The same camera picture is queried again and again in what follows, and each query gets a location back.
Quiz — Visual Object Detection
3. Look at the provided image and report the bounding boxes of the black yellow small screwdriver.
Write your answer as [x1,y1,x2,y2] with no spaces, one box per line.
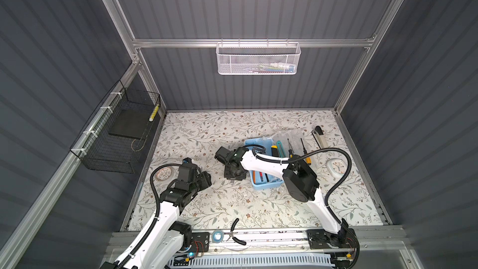
[287,138,294,158]

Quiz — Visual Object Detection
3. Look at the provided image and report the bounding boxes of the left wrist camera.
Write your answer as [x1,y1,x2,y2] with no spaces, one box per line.
[182,158,193,168]

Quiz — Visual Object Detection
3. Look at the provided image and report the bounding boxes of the yellow handle screwdriver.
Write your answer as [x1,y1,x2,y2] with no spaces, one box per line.
[300,138,312,166]

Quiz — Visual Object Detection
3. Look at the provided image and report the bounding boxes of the blue tape roll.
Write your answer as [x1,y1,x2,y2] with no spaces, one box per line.
[211,230,224,244]

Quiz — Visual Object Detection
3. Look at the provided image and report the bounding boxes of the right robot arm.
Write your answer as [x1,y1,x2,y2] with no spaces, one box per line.
[215,144,359,250]

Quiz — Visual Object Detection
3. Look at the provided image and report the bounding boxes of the black handled pliers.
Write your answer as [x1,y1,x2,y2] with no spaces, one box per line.
[227,217,247,246]

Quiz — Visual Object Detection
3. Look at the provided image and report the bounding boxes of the left black corrugated cable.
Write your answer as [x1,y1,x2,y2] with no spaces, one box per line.
[115,163,184,269]

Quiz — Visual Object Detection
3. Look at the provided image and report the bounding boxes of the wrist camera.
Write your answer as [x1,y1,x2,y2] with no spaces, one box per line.
[182,158,193,168]
[214,146,231,164]

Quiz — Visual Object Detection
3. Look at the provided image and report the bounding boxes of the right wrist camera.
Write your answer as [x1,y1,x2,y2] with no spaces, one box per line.
[214,146,231,164]

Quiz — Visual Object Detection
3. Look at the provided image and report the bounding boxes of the yellow black utility knife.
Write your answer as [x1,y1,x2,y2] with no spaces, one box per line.
[271,145,280,158]

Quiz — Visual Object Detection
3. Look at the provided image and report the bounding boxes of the teal utility knife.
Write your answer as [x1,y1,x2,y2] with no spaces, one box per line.
[276,141,287,158]

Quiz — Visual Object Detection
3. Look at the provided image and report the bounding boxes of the white ventilated front panel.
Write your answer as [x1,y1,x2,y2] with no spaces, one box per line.
[165,253,336,269]

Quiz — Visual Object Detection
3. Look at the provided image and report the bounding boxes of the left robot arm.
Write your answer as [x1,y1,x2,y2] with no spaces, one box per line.
[100,158,212,269]

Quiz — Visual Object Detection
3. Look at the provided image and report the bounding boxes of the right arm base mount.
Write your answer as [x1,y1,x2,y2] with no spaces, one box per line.
[306,228,359,250]

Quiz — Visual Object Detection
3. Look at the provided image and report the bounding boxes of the black wire wall basket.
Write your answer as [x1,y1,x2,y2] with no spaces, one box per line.
[70,82,161,174]

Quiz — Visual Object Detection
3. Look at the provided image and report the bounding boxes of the black silver stapler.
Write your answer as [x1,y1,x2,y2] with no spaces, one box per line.
[312,126,329,149]

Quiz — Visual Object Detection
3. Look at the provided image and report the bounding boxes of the blue plastic tool box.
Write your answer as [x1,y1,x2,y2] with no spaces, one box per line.
[242,137,287,191]

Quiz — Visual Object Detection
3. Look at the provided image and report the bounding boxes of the white wire wall basket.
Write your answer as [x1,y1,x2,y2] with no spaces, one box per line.
[215,42,301,75]

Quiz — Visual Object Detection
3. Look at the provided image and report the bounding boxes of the black foam pad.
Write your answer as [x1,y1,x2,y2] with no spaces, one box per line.
[108,110,150,139]

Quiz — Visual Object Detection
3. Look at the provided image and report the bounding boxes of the clear tape roll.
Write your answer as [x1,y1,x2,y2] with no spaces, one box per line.
[154,167,174,181]

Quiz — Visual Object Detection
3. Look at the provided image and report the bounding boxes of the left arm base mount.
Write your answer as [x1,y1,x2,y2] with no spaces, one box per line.
[178,232,211,253]

